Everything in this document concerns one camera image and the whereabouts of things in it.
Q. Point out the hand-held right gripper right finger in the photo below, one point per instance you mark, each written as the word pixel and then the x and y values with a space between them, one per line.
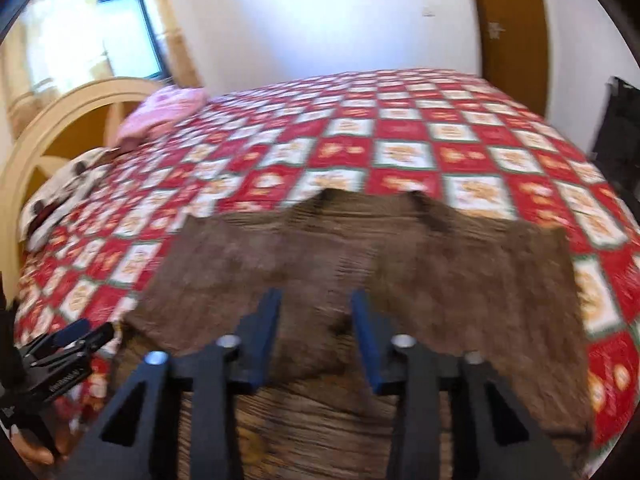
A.
pixel 361 317

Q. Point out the cream wooden headboard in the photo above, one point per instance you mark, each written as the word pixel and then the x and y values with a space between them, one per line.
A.
pixel 30 160

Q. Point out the black bag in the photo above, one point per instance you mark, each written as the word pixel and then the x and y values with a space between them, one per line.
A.
pixel 620 125

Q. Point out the window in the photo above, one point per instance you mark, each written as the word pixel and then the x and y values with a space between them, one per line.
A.
pixel 130 35

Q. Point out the sheer white curtain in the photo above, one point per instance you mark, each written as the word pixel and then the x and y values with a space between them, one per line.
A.
pixel 55 45

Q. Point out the pink pillow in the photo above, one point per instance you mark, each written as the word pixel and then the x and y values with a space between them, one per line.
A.
pixel 160 110

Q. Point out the red checked printed bedspread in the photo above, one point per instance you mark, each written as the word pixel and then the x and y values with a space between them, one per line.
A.
pixel 400 125

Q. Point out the beige curtain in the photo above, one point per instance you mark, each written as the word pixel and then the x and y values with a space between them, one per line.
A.
pixel 175 35

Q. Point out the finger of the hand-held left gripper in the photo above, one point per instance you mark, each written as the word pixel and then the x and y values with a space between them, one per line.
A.
pixel 97 337
pixel 72 332

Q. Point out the brown wooden door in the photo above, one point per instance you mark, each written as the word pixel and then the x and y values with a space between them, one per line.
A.
pixel 505 70

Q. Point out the white dark-spotted pillow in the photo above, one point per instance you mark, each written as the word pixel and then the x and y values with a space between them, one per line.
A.
pixel 65 185

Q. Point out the brown knit sweater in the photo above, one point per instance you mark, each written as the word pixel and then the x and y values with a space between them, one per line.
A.
pixel 300 260

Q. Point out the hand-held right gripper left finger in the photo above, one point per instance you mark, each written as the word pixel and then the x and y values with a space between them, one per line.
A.
pixel 269 317

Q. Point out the person's left hand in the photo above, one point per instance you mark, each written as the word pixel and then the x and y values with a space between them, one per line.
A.
pixel 30 447

